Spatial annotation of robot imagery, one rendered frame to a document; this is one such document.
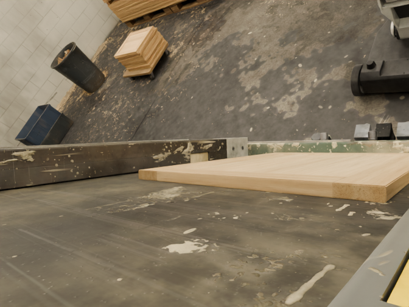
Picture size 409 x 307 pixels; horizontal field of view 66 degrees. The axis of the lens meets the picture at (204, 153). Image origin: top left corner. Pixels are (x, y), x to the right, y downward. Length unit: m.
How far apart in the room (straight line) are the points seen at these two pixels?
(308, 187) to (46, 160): 0.47
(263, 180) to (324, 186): 0.09
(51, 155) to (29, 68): 5.37
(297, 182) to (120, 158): 0.44
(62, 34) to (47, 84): 0.91
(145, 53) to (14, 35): 2.64
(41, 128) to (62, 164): 4.24
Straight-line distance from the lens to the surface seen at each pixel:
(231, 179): 0.48
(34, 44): 6.11
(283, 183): 0.44
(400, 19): 2.17
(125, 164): 0.75
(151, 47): 4.07
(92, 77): 5.17
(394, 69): 2.16
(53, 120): 4.98
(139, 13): 5.65
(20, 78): 5.96
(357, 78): 2.19
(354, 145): 0.99
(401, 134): 1.15
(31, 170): 0.66
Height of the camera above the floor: 1.70
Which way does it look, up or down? 40 degrees down
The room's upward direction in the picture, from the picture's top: 47 degrees counter-clockwise
